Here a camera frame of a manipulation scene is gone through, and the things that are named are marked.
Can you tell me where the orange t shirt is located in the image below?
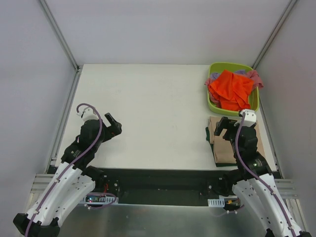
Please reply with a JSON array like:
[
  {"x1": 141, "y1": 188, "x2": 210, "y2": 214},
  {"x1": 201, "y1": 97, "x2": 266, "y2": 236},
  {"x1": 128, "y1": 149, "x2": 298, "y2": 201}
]
[{"x1": 207, "y1": 70, "x2": 254, "y2": 111}]

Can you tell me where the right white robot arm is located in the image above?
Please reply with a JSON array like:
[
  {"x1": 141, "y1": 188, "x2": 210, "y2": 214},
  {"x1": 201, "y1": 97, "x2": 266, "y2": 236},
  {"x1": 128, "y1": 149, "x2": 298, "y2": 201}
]
[{"x1": 214, "y1": 117, "x2": 311, "y2": 237}]

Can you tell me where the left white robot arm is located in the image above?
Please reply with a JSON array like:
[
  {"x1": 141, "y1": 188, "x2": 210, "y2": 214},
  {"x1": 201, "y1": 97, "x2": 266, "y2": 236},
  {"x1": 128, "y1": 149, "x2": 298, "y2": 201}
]
[{"x1": 13, "y1": 110, "x2": 122, "y2": 237}]

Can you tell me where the folded beige t shirt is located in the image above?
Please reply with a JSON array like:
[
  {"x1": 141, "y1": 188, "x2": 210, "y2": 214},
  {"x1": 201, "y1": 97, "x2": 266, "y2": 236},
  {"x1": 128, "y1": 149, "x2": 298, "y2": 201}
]
[{"x1": 208, "y1": 116, "x2": 266, "y2": 164}]

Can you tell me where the folded dark green t shirt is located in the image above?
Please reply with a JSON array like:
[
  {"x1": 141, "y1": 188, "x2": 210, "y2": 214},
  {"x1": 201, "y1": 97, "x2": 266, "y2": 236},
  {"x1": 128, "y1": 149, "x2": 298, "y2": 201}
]
[{"x1": 205, "y1": 126, "x2": 238, "y2": 168}]

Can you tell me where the lavender t shirt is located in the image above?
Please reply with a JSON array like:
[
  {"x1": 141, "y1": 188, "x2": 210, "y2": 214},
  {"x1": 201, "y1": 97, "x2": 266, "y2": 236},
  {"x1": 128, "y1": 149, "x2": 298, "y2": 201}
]
[{"x1": 209, "y1": 70, "x2": 246, "y2": 80}]

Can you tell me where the green plastic basin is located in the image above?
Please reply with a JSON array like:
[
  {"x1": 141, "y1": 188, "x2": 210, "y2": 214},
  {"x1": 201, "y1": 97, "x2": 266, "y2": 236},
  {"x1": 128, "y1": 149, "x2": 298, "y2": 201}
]
[{"x1": 206, "y1": 62, "x2": 260, "y2": 117}]

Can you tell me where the pink t shirt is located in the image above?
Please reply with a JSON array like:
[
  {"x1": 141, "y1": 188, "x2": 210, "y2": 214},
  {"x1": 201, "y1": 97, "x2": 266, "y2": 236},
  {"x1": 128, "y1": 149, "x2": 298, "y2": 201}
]
[{"x1": 204, "y1": 70, "x2": 264, "y2": 108}]

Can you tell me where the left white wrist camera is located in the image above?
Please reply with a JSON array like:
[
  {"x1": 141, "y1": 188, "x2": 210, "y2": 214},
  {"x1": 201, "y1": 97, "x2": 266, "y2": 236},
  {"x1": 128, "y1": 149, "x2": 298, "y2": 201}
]
[{"x1": 77, "y1": 107, "x2": 99, "y2": 122}]

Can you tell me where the left aluminium table rail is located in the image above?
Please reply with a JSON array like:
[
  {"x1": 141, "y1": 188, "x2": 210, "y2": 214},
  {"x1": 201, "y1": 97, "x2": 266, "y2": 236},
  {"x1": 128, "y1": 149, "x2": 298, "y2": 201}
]
[{"x1": 44, "y1": 66, "x2": 83, "y2": 174}]

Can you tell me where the left white cable duct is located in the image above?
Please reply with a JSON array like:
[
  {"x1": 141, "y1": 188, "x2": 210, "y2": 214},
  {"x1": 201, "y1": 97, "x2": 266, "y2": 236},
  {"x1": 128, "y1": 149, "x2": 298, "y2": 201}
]
[{"x1": 79, "y1": 195, "x2": 119, "y2": 205}]

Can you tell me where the white cable duct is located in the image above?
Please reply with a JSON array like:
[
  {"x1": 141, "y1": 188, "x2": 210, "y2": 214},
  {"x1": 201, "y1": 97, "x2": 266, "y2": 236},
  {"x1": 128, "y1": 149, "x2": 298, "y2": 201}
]
[
  {"x1": 207, "y1": 198, "x2": 225, "y2": 208},
  {"x1": 79, "y1": 195, "x2": 119, "y2": 205}
]

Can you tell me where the right white cable duct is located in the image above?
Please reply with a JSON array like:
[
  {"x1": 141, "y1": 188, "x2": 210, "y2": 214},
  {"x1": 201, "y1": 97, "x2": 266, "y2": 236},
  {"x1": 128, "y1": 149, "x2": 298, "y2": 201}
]
[{"x1": 207, "y1": 198, "x2": 225, "y2": 208}]

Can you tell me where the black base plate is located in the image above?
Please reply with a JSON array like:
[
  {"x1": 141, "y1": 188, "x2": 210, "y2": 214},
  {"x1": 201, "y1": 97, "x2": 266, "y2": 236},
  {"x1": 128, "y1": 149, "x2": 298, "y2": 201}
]
[{"x1": 92, "y1": 168, "x2": 233, "y2": 206}]

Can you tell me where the left aluminium frame post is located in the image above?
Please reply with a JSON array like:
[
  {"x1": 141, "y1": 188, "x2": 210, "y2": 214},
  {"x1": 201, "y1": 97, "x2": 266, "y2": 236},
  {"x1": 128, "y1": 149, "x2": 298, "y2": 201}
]
[{"x1": 38, "y1": 0, "x2": 79, "y2": 71}]

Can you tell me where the aluminium frame post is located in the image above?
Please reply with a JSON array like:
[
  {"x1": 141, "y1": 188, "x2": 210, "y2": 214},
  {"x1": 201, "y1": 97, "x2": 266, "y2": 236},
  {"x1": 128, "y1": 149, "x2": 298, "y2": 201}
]
[
  {"x1": 252, "y1": 0, "x2": 299, "y2": 69},
  {"x1": 38, "y1": 0, "x2": 79, "y2": 71}
]

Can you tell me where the right aluminium frame post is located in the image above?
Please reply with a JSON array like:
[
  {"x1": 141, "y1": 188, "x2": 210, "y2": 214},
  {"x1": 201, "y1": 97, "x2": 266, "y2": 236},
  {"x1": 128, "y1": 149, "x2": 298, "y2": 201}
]
[{"x1": 252, "y1": 0, "x2": 299, "y2": 69}]

